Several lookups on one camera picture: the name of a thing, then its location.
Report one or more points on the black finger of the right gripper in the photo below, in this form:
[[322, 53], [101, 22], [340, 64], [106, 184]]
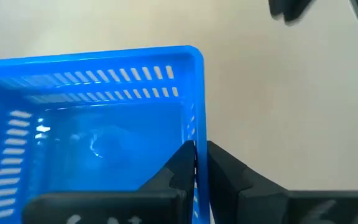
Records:
[[294, 9], [276, 7]]

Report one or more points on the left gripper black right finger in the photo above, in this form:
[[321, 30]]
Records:
[[247, 202]]

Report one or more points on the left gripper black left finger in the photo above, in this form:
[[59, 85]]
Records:
[[154, 207]]

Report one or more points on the blue slotted plastic basket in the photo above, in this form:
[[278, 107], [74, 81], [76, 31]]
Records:
[[120, 140]]

